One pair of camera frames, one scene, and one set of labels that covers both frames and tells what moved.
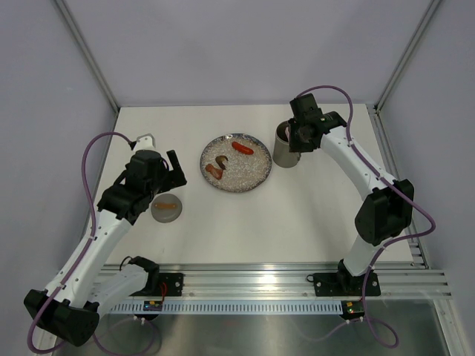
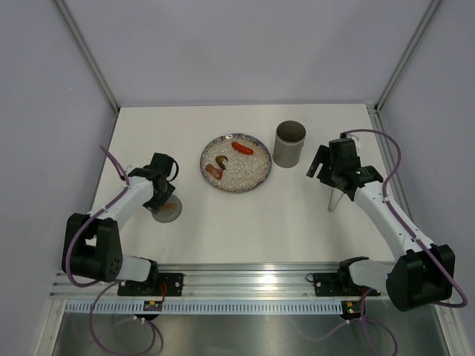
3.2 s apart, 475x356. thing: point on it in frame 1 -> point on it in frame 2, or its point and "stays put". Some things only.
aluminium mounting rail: (397, 280) stays put
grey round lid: (166, 208) stays put
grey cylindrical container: (282, 156) stays put
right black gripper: (294, 145) -> (323, 156)
